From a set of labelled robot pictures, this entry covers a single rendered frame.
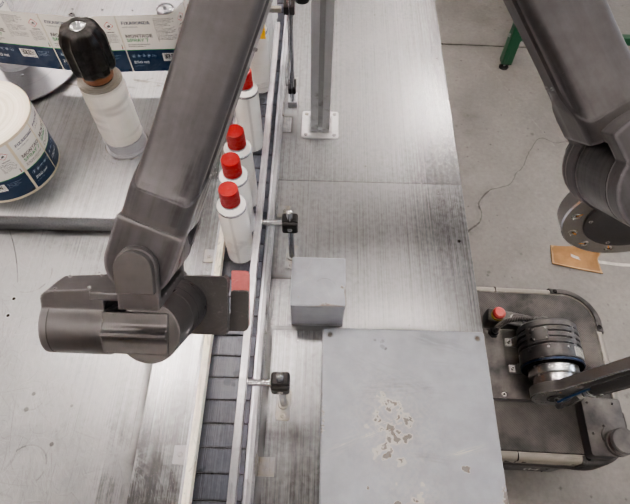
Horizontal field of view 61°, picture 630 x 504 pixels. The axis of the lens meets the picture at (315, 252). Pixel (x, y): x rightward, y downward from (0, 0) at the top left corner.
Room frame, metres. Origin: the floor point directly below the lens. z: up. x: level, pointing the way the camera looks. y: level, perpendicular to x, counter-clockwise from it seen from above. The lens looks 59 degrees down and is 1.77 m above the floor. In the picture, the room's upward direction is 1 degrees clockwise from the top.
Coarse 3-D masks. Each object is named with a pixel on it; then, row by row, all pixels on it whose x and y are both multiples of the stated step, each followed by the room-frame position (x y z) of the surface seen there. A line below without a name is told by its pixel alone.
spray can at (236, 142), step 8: (232, 128) 0.66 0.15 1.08; (240, 128) 0.66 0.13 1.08; (232, 136) 0.64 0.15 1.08; (240, 136) 0.64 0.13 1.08; (224, 144) 0.66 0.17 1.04; (232, 144) 0.64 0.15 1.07; (240, 144) 0.64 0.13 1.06; (248, 144) 0.66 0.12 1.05; (224, 152) 0.64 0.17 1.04; (240, 152) 0.64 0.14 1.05; (248, 152) 0.64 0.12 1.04; (240, 160) 0.63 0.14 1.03; (248, 160) 0.64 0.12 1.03; (248, 168) 0.64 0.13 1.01; (248, 176) 0.64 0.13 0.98; (256, 184) 0.65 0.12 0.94; (256, 192) 0.65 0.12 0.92; (256, 200) 0.64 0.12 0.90
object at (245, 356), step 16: (272, 48) 1.03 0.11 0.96; (272, 64) 0.97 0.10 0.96; (272, 80) 0.92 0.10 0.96; (272, 96) 0.87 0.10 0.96; (256, 208) 0.58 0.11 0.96; (256, 224) 0.54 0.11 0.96; (256, 240) 0.51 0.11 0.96; (256, 256) 0.47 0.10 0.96; (256, 272) 0.44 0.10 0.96; (240, 368) 0.27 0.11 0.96; (240, 384) 0.25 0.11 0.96; (240, 400) 0.22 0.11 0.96; (240, 416) 0.20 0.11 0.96; (240, 432) 0.17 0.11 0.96; (240, 448) 0.15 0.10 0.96
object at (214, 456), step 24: (264, 96) 0.96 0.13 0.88; (264, 120) 0.88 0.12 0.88; (264, 216) 0.62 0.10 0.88; (264, 240) 0.56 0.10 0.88; (216, 336) 0.36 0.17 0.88; (240, 336) 0.36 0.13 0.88; (216, 360) 0.31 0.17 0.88; (240, 360) 0.31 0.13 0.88; (216, 384) 0.27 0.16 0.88; (216, 408) 0.23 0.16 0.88; (216, 432) 0.19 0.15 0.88; (216, 456) 0.15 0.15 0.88; (240, 456) 0.15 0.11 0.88; (216, 480) 0.12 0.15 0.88; (240, 480) 0.12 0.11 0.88
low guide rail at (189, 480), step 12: (216, 252) 0.51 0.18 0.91; (216, 264) 0.48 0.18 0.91; (204, 348) 0.32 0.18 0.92; (204, 360) 0.30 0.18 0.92; (204, 372) 0.28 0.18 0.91; (204, 384) 0.26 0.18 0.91; (204, 396) 0.24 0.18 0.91; (192, 432) 0.18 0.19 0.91; (192, 444) 0.16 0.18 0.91; (192, 456) 0.15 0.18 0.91; (192, 468) 0.13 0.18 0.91; (192, 480) 0.11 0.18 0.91; (192, 492) 0.10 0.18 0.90
